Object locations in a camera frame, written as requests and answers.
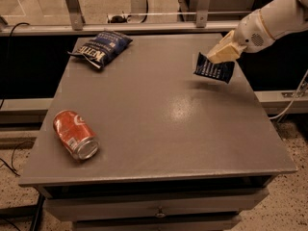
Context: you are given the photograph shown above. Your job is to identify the black cable on floor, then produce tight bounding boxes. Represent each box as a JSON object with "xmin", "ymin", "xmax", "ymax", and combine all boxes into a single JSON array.
[{"xmin": 0, "ymin": 22, "xmax": 37, "ymax": 178}]

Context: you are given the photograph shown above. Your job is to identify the metal drawer knob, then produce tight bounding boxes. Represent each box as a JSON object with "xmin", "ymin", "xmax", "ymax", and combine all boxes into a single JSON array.
[{"xmin": 155, "ymin": 210, "xmax": 166, "ymax": 218}]

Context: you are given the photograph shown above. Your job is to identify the grey wooden drawer cabinet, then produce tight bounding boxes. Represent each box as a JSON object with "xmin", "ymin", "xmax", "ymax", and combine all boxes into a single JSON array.
[{"xmin": 20, "ymin": 34, "xmax": 295, "ymax": 231}]

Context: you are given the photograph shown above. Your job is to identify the metal railing frame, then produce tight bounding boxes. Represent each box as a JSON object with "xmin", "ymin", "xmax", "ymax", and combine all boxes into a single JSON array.
[{"xmin": 0, "ymin": 0, "xmax": 308, "ymax": 37}]

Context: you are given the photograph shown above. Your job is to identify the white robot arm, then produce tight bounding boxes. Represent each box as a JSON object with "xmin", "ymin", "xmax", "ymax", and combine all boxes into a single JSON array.
[{"xmin": 207, "ymin": 0, "xmax": 308, "ymax": 64}]

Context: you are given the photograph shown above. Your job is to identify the blue Kettle chips bag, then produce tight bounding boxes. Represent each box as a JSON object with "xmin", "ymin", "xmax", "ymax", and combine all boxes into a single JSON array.
[{"xmin": 69, "ymin": 31, "xmax": 133, "ymax": 69}]

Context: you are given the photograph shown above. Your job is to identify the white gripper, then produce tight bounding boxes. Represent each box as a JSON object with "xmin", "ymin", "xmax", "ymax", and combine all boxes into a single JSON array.
[{"xmin": 207, "ymin": 10, "xmax": 275, "ymax": 64}]

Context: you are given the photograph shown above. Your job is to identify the red soda can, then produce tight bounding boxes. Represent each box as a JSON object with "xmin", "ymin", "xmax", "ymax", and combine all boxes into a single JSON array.
[{"xmin": 53, "ymin": 110, "xmax": 99, "ymax": 161}]

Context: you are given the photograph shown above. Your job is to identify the dark blue rxbar wrapper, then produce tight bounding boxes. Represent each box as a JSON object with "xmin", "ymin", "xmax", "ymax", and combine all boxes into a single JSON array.
[{"xmin": 194, "ymin": 53, "xmax": 235, "ymax": 84}]

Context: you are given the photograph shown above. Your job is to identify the white cable at right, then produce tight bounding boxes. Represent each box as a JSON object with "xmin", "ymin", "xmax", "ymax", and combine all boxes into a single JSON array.
[{"xmin": 269, "ymin": 69, "xmax": 308, "ymax": 121}]

